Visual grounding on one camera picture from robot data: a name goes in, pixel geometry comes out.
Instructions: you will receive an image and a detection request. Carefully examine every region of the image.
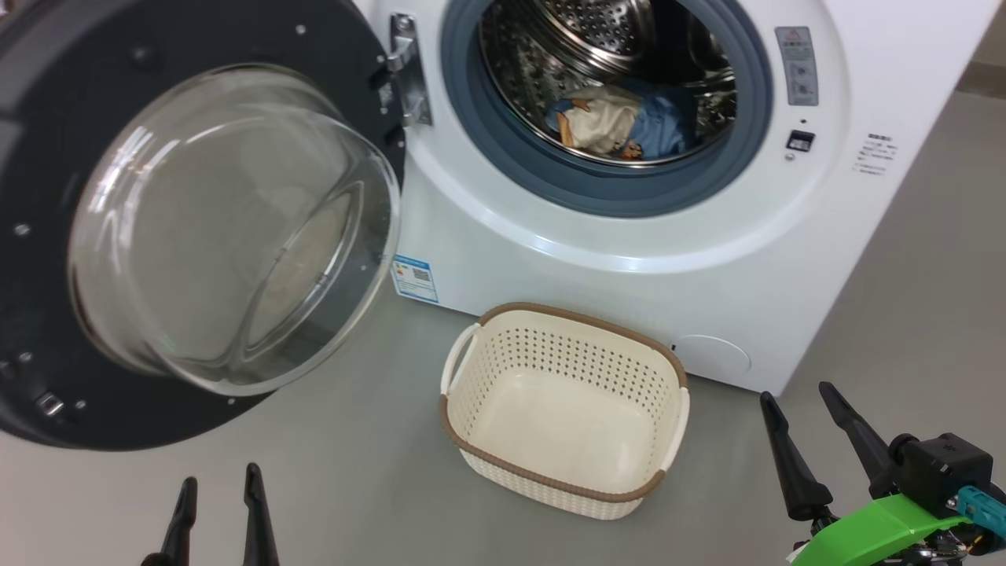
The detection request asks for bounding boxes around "grey warning sticker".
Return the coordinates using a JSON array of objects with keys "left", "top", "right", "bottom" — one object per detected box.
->
[{"left": 774, "top": 25, "right": 821, "bottom": 108}]

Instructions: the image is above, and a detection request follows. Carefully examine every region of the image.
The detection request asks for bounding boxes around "black-rimmed glass washer door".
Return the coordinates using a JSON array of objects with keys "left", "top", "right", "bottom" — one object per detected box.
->
[{"left": 0, "top": 0, "right": 408, "bottom": 452}]

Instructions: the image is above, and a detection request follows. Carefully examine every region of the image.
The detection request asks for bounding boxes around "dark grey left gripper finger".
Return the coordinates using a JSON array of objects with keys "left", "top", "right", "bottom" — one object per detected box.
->
[
  {"left": 240, "top": 462, "right": 281, "bottom": 566},
  {"left": 160, "top": 476, "right": 200, "bottom": 566}
]

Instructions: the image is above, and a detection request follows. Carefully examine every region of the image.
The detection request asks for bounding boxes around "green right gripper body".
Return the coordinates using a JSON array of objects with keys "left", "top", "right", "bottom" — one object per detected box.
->
[{"left": 788, "top": 493, "right": 973, "bottom": 566}]

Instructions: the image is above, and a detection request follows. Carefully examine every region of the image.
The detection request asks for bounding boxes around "white front-load washing machine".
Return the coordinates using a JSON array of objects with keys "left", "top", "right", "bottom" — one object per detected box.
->
[{"left": 346, "top": 0, "right": 1004, "bottom": 396}]

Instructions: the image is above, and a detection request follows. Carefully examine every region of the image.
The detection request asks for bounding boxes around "teal cable connector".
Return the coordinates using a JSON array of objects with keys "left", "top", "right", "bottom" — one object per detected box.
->
[{"left": 946, "top": 484, "right": 1006, "bottom": 545}]

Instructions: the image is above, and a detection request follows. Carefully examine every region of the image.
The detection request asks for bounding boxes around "round white filter cover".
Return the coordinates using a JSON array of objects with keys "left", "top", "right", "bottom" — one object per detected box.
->
[{"left": 674, "top": 335, "right": 752, "bottom": 384}]

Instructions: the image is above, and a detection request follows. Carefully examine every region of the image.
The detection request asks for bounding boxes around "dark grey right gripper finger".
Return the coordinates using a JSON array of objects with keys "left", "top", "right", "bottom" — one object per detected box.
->
[
  {"left": 758, "top": 391, "right": 835, "bottom": 522},
  {"left": 817, "top": 380, "right": 898, "bottom": 500}
]

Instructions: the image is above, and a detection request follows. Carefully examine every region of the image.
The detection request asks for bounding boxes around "blue energy label sticker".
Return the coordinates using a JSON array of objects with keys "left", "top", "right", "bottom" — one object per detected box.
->
[{"left": 390, "top": 253, "right": 440, "bottom": 305}]

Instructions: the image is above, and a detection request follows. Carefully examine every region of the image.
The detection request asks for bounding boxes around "metal door hinge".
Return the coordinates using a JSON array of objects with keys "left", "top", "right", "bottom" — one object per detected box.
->
[{"left": 376, "top": 13, "right": 434, "bottom": 129}]

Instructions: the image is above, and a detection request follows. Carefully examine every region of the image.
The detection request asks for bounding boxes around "printed text instruction label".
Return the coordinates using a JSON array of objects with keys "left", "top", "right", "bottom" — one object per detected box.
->
[{"left": 854, "top": 133, "right": 898, "bottom": 177}]

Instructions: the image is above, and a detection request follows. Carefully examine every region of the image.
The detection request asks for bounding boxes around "cream perforated laundry basket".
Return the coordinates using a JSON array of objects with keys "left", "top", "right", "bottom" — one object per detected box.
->
[{"left": 439, "top": 302, "right": 692, "bottom": 522}]

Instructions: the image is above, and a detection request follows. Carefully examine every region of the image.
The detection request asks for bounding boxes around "grey rubber door gasket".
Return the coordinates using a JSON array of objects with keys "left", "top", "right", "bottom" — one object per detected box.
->
[{"left": 439, "top": 0, "right": 776, "bottom": 219}]

